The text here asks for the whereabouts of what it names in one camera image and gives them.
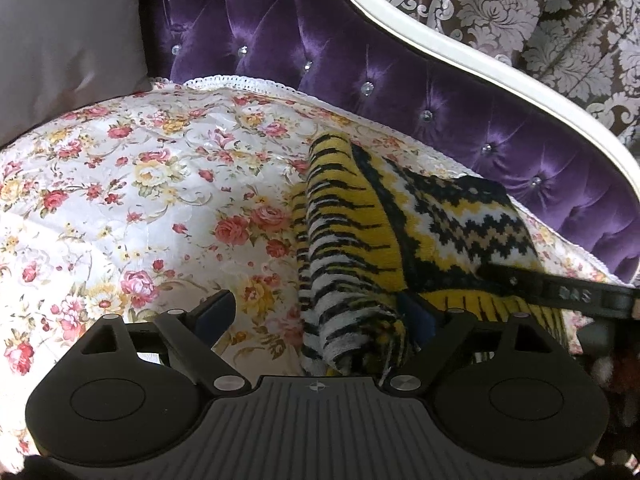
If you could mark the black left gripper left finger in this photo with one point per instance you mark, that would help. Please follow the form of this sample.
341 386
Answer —
184 341

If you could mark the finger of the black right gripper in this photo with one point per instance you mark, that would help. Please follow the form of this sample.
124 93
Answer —
596 300

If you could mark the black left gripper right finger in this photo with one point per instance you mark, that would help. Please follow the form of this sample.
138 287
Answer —
454 340

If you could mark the yellow black white patterned sweater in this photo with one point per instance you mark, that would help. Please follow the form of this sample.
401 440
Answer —
368 229

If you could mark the brown silver damask curtain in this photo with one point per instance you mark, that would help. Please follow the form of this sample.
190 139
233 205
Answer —
587 50

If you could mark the grey pillow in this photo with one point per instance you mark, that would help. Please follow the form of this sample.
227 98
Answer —
59 55

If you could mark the purple tufted velvet headboard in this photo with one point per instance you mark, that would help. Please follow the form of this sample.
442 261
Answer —
368 58

